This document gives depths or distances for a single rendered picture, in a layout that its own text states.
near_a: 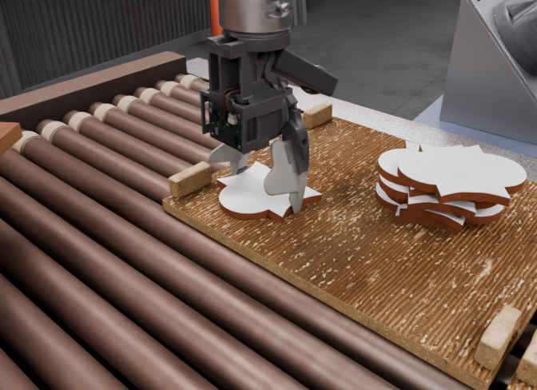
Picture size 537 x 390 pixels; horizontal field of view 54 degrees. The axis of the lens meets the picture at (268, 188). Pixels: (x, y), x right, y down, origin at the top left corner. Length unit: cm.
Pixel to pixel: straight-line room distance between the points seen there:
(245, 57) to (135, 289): 26
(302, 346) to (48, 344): 23
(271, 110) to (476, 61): 54
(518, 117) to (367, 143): 32
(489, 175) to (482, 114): 44
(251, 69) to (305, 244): 19
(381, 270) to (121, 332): 26
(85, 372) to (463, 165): 44
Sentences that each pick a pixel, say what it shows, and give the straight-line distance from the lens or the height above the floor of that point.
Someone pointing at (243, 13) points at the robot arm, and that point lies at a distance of 53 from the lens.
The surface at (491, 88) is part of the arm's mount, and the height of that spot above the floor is 95.
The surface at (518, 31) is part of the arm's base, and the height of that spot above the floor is 105.
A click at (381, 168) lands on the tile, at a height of 99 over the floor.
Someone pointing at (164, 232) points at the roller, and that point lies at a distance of 65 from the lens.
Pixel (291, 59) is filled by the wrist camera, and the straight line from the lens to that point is 58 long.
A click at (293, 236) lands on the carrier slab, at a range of 59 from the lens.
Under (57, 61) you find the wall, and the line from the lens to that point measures 381.
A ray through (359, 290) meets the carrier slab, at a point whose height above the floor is 94.
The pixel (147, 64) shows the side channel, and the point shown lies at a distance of 110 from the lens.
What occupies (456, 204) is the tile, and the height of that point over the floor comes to 98.
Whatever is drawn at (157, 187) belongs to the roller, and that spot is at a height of 92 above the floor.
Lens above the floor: 129
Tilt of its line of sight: 32 degrees down
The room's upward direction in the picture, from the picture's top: straight up
